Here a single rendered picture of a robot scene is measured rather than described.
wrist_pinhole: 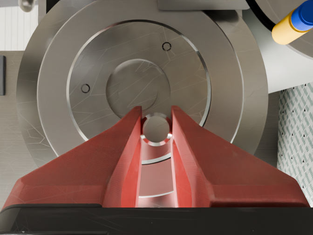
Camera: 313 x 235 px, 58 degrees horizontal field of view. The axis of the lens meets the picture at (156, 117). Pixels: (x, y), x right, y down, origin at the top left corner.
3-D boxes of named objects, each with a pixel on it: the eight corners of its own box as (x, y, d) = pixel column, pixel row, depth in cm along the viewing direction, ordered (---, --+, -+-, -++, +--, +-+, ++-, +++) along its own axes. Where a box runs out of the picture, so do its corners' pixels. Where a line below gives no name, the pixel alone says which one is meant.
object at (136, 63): (169, -8, 14) (237, 122, 14) (168, 8, 16) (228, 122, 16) (40, 59, 15) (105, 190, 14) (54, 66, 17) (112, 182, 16)
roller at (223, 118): (250, -6, 15) (239, 204, 15) (195, 73, 41) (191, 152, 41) (42, -16, 16) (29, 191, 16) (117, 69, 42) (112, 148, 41)
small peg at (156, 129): (160, 105, 12) (180, 133, 12) (160, 108, 14) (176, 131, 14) (132, 125, 12) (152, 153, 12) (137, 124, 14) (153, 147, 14)
